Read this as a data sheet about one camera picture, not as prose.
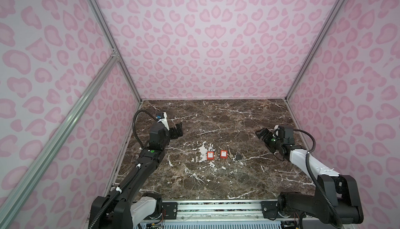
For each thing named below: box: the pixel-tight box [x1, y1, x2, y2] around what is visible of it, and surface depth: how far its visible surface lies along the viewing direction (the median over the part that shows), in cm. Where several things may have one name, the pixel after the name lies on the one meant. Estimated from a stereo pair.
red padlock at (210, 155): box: [206, 148, 215, 161], surface depth 92 cm
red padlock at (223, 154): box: [220, 149, 228, 160], surface depth 92 cm
